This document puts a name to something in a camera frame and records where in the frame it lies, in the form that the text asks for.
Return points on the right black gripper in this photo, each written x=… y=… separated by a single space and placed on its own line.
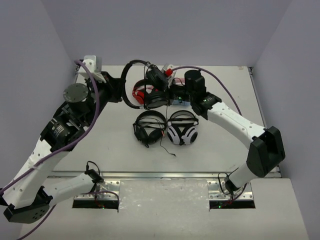
x=171 y=88

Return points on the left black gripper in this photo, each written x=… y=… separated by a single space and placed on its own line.
x=116 y=88

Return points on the black on-ear headphones with cable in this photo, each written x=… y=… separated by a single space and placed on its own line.
x=158 y=96

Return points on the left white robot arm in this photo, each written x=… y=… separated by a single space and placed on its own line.
x=26 y=198

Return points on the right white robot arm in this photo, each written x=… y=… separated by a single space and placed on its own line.
x=265 y=145

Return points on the pink blue cat-ear headphones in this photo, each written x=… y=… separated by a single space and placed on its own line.
x=178 y=92

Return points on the white and black headphones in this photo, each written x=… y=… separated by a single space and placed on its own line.
x=182 y=128

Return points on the red and black headphones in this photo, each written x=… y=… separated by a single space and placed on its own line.
x=141 y=89

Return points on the black over-ear headphones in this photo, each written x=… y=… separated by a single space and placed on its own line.
x=149 y=127

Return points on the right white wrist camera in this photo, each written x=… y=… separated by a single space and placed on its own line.
x=167 y=70

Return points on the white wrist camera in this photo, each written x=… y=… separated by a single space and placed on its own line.
x=167 y=70
x=93 y=63

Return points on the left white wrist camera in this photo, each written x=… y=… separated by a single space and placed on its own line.
x=93 y=63

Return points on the aluminium rail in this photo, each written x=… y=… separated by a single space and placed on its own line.
x=139 y=174

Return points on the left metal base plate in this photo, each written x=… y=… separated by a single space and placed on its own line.
x=106 y=191

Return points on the metal base plate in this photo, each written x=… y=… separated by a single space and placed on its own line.
x=106 y=191
x=218 y=192

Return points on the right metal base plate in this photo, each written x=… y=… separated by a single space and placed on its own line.
x=218 y=192

